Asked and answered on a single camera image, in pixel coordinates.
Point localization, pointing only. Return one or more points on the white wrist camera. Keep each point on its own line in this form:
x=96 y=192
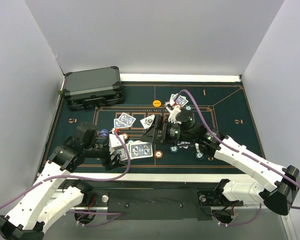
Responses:
x=115 y=143
x=174 y=110

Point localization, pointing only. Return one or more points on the orange red poker chip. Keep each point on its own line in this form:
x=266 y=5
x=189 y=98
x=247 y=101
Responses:
x=125 y=136

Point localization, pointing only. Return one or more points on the dark green poker mat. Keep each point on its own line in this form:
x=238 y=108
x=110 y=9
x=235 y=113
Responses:
x=222 y=105

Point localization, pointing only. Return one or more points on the ace of spades card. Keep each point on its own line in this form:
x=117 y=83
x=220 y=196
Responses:
x=147 y=121

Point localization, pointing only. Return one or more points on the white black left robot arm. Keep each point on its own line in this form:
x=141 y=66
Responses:
x=56 y=190

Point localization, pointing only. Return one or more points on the black aluminium poker case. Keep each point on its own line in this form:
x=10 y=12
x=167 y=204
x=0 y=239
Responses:
x=92 y=88

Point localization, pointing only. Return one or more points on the green blue chip stack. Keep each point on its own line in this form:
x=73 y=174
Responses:
x=174 y=149

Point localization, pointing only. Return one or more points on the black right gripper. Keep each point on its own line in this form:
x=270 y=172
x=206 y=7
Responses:
x=159 y=130

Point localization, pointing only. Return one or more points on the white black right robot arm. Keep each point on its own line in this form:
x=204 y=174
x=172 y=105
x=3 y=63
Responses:
x=274 y=185

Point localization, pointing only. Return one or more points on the blue playing card deck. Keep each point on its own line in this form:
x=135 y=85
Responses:
x=123 y=154

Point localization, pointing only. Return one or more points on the blue back playing card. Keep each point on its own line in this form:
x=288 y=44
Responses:
x=139 y=150
x=119 y=125
x=174 y=97
x=183 y=144
x=126 y=119
x=181 y=100

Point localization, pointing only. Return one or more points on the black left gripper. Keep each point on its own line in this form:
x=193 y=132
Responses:
x=112 y=161

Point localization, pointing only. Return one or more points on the orange red chip stack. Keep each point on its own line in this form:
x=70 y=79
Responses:
x=158 y=154

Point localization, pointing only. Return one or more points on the aluminium mounting rail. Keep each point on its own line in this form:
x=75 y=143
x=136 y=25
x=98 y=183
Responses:
x=259 y=217

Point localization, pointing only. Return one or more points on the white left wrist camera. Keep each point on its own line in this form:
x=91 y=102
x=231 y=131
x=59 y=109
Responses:
x=115 y=143

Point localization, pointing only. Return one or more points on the orange dealer button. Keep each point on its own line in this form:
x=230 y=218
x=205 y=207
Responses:
x=157 y=103

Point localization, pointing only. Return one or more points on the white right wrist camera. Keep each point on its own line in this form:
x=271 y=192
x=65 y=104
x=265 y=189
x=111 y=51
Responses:
x=174 y=110

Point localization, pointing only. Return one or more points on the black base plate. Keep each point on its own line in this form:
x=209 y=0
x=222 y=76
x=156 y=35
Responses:
x=137 y=200

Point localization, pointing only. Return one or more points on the blue blind button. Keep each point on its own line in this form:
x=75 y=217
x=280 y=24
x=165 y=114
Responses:
x=103 y=133

